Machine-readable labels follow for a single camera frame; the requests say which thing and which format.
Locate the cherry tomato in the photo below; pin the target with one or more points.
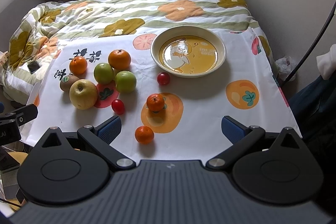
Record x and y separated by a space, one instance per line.
118 107
163 78

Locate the medium orange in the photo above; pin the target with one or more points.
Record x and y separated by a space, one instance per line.
78 65

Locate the crumpled white plastic bag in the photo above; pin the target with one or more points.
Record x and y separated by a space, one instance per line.
285 66

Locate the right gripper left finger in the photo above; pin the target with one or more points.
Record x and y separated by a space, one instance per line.
98 140

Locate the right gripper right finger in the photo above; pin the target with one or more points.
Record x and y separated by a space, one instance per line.
243 140

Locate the floral striped duvet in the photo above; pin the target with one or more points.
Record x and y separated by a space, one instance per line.
38 30

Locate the white fruit print cloth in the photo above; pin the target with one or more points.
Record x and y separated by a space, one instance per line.
189 125

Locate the small mandarin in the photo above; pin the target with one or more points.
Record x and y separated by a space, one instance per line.
144 135
155 102

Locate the black floor lamp pole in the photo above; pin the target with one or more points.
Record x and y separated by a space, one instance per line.
313 45

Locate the small mandarin front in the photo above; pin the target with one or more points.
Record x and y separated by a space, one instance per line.
144 135

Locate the large orange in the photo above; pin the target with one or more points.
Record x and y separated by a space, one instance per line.
119 59

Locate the yellow pear apple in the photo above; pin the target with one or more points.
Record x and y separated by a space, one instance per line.
83 94

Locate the brown kiwi with sticker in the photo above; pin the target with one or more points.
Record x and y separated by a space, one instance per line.
67 82

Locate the green apple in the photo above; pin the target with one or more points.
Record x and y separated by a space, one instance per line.
125 82
103 73

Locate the black phone on duvet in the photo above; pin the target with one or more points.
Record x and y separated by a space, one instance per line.
33 66

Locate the cherry tomato front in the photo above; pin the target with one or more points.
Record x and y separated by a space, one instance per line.
118 107

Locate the small patterned box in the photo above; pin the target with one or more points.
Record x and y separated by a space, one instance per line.
4 56

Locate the cream yellow duck bowl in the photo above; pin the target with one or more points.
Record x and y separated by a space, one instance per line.
188 51

